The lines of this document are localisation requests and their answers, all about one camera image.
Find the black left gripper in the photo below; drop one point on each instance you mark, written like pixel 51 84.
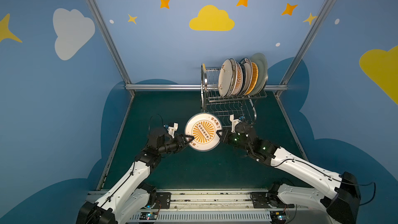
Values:
pixel 180 141

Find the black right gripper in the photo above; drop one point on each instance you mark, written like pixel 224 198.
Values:
pixel 230 135

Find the orange sunburst plate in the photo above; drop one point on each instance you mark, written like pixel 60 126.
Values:
pixel 203 127
pixel 239 80

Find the steel two-tier dish rack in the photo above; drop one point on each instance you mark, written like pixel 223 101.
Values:
pixel 242 107

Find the cream floral plate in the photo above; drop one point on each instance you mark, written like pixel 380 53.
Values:
pixel 225 78

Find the orange sunburst plate front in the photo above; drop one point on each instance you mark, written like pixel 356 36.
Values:
pixel 239 80

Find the yellow woven plate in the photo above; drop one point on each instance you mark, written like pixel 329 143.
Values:
pixel 253 79

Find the green rim Hao Wei plate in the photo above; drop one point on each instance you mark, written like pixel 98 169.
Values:
pixel 247 66

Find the large pale green plate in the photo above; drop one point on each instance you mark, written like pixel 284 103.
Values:
pixel 260 60

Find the dark blue speckled plate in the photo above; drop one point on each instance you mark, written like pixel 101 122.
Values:
pixel 243 80

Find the white plate with black motif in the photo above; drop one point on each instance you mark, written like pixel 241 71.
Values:
pixel 234 77

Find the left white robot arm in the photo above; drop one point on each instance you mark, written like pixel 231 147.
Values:
pixel 130 193

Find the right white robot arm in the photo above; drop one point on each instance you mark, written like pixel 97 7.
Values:
pixel 336 194

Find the left green circuit board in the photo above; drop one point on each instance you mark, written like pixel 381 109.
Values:
pixel 152 216

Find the green circuit board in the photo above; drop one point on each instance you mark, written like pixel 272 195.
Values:
pixel 278 217
pixel 152 216

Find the right green circuit board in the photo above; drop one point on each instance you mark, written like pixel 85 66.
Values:
pixel 278 217

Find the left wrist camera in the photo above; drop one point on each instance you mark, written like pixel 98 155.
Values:
pixel 172 128

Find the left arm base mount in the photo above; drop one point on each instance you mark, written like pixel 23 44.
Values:
pixel 160 200

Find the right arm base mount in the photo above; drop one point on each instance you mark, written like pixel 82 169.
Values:
pixel 268 200

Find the aluminium back frame rail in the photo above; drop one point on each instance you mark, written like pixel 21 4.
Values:
pixel 179 87

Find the left aluminium upright post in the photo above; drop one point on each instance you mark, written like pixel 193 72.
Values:
pixel 99 20

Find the aluminium upright post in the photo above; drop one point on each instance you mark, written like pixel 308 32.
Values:
pixel 99 20
pixel 309 38

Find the right aluminium upright post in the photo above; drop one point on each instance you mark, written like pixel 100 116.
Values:
pixel 309 38

